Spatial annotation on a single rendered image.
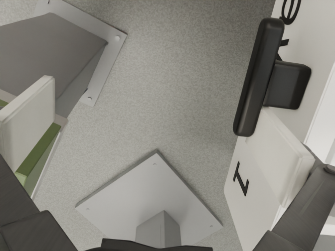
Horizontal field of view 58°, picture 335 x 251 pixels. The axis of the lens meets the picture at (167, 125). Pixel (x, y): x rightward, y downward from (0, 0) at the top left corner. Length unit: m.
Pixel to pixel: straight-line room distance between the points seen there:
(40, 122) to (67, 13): 0.94
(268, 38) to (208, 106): 1.00
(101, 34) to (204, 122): 0.50
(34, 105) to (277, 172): 0.13
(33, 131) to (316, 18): 0.18
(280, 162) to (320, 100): 0.05
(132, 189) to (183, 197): 0.22
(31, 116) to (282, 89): 0.14
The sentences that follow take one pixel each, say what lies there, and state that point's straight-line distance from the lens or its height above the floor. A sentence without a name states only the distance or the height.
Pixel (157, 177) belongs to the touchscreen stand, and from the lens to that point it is 1.27.
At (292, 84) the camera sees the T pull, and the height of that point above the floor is 0.91.
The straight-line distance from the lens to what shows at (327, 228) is 0.30.
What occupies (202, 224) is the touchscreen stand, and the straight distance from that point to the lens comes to 1.45.
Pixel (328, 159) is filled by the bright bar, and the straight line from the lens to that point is 0.32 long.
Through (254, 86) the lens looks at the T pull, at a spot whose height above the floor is 0.91.
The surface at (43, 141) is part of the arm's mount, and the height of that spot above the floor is 0.80.
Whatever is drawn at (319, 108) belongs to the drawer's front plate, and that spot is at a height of 0.93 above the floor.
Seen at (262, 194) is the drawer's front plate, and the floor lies 0.90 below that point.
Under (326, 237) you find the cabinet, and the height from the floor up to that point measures 0.63.
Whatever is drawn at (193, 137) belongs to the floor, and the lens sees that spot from 1.23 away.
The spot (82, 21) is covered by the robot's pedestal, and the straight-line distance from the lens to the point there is 1.10.
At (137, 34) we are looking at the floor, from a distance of 1.10.
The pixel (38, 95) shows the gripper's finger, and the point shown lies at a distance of 0.18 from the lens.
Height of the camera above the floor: 1.08
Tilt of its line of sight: 65 degrees down
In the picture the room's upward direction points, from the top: 175 degrees clockwise
